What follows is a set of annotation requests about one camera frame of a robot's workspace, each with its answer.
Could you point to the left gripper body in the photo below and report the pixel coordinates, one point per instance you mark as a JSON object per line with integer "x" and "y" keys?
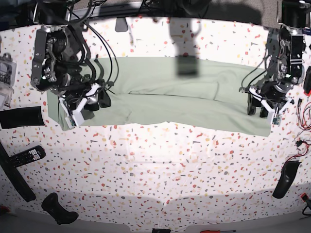
{"x": 275, "y": 93}

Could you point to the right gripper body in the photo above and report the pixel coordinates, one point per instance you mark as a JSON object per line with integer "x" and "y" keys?
{"x": 67, "y": 89}

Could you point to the light green T-shirt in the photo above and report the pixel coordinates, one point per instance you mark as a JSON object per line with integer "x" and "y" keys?
{"x": 201, "y": 93}

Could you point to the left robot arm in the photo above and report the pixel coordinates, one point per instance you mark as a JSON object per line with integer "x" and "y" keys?
{"x": 287, "y": 67}

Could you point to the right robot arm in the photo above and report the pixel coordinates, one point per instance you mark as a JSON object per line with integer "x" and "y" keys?
{"x": 62, "y": 60}

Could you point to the red black device right edge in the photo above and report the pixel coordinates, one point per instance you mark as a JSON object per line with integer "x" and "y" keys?
{"x": 307, "y": 82}

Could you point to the black cylindrical roll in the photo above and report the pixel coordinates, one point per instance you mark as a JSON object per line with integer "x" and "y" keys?
{"x": 21, "y": 117}

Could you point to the clear plastic parts box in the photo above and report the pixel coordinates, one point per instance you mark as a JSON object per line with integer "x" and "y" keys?
{"x": 7, "y": 79}

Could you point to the black TV remote control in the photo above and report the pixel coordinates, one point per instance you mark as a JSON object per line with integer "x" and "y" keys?
{"x": 27, "y": 156}

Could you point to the long black bar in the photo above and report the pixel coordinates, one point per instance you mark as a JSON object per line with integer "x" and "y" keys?
{"x": 15, "y": 177}

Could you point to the black game controller grip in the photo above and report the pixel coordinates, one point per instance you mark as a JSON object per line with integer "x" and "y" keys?
{"x": 52, "y": 206}

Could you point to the small black box bottom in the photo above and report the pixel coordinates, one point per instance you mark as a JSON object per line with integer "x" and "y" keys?
{"x": 154, "y": 230}

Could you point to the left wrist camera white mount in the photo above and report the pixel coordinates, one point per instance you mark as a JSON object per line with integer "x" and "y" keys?
{"x": 275, "y": 112}

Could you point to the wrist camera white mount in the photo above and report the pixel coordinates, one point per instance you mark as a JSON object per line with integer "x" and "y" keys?
{"x": 74, "y": 118}
{"x": 275, "y": 112}

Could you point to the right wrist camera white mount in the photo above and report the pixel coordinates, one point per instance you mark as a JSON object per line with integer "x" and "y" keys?
{"x": 74, "y": 118}

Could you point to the black curved handle right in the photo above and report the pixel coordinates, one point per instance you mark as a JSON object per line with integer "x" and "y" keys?
{"x": 288, "y": 174}

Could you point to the red handled screwdriver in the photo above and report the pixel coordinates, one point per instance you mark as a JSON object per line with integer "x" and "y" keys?
{"x": 218, "y": 231}

